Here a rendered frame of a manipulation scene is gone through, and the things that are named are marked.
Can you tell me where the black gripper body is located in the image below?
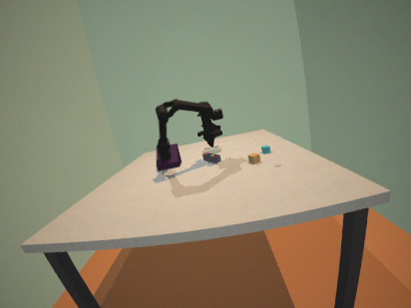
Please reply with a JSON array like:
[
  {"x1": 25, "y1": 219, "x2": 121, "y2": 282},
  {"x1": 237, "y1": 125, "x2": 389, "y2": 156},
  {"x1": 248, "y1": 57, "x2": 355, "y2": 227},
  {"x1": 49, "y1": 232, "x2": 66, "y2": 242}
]
[{"x1": 198, "y1": 122, "x2": 222, "y2": 138}]

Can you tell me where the small teal block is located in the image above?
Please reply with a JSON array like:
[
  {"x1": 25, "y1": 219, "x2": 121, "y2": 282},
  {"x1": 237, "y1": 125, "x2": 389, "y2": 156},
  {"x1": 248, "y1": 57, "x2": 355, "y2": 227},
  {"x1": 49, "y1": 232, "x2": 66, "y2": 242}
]
[{"x1": 261, "y1": 145, "x2": 271, "y2": 154}]

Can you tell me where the small brown block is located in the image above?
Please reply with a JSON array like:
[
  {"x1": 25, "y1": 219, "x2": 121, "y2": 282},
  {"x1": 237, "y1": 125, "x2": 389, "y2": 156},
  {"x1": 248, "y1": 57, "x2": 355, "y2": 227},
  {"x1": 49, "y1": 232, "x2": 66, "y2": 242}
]
[{"x1": 248, "y1": 154, "x2": 260, "y2": 164}]

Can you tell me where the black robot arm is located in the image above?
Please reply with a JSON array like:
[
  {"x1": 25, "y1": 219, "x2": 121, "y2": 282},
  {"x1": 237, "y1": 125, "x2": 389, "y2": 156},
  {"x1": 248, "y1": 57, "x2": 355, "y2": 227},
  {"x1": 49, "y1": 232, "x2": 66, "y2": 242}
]
[{"x1": 156, "y1": 100, "x2": 223, "y2": 161}]

